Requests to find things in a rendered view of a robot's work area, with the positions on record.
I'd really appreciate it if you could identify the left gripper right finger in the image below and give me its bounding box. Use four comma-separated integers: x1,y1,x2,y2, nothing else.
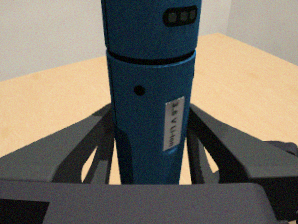
186,103,298,223

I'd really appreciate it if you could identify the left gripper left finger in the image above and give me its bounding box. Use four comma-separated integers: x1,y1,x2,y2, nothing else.
0,103,115,184

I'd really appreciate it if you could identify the blue electric nut driver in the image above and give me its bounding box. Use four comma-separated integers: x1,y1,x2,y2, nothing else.
101,0,202,185

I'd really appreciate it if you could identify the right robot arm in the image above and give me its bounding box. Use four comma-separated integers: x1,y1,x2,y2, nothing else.
214,140,298,224

